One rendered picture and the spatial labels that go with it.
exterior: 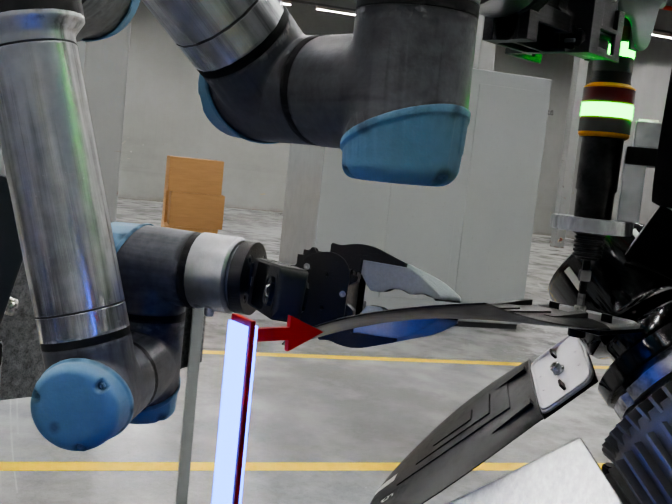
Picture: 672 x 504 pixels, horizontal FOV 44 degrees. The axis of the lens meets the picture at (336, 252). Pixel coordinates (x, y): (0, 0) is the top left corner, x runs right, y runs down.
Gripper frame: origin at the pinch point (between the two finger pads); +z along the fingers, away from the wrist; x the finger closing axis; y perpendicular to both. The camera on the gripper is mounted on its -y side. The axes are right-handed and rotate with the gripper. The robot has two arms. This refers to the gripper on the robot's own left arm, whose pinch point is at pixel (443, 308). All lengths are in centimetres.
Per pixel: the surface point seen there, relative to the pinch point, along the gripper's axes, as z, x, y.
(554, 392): 10.5, 7.0, 11.1
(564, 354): 11.0, 3.5, 14.7
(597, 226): 11.9, -8.8, -0.4
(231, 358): -9.8, 3.9, -23.8
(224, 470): -9.4, 11.1, -23.3
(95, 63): -257, -90, 338
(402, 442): -52, 84, 325
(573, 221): 9.9, -9.0, -0.1
